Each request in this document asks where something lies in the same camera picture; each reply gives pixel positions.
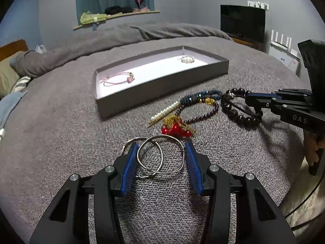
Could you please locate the blue crystal bead bracelet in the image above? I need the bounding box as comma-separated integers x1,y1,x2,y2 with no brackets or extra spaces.
180,89,222,105

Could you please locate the striped grey cloth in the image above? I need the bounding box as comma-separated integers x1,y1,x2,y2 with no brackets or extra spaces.
10,75,32,92

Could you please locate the grey duvet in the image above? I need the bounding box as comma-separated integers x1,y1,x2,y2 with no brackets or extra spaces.
10,22,234,80

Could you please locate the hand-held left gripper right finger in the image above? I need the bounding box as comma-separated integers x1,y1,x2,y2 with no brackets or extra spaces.
184,139,297,244

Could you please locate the wooden windowsill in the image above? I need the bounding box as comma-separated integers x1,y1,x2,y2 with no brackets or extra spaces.
73,10,160,30

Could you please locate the white router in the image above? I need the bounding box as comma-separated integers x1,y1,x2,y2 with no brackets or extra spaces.
269,29,299,57

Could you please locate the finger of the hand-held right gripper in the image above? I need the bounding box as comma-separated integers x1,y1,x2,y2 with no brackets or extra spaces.
245,97,272,111
247,93,280,100

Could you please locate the wooden headboard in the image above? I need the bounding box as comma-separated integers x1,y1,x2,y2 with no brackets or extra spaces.
0,39,29,62

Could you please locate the grey shallow box tray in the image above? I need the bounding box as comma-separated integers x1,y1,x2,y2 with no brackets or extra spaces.
93,46,230,118

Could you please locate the dark red bead bracelet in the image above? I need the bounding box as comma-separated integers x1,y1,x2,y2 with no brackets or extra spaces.
175,98,219,125

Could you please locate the light blue cloth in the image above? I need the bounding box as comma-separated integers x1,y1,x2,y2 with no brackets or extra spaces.
0,91,27,131

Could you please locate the large silver wire bangle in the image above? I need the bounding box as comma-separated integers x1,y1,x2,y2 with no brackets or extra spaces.
121,135,188,179

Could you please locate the olive pillow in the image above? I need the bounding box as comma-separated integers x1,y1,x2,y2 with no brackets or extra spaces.
0,51,27,98

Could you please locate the white wall hook rack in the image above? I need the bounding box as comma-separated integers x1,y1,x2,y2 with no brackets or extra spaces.
247,0,270,11

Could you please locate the pearl gold hair stick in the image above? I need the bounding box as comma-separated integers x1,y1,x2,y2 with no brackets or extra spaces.
148,101,181,127

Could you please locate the red bead gold ornament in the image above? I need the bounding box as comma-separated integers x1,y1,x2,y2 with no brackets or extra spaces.
161,115,196,138

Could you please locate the black television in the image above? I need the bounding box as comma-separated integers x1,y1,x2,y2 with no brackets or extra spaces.
220,4,266,44

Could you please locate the large dark bead bracelet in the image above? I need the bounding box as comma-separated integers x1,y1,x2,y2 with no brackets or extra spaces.
220,88,264,131

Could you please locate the pink cord bracelet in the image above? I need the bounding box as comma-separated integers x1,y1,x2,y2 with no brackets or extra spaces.
100,72,135,87

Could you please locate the small silver wire bangle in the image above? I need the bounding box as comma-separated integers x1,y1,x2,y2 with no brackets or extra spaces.
136,138,164,173

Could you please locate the green cloth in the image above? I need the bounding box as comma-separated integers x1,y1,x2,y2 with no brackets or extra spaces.
80,11,108,26

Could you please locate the black cable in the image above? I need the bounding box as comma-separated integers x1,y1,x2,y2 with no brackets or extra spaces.
282,174,325,230

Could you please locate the black bag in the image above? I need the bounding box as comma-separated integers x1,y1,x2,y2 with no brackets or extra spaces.
104,5,134,15

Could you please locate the person's right hand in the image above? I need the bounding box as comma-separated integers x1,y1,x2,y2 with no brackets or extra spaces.
304,132,321,166

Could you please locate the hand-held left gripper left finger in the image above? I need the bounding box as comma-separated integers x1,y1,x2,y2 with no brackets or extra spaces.
29,142,140,244

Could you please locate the wooden television stand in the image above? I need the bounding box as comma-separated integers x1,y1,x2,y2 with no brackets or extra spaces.
229,34,260,50

